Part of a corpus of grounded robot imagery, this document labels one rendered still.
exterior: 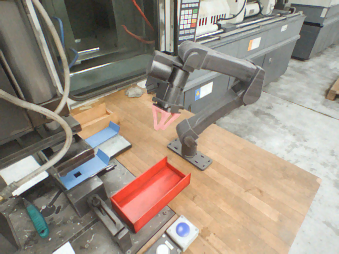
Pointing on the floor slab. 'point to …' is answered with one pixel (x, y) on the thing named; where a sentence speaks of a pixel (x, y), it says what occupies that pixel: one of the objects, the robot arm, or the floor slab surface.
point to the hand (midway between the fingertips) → (159, 127)
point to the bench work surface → (218, 183)
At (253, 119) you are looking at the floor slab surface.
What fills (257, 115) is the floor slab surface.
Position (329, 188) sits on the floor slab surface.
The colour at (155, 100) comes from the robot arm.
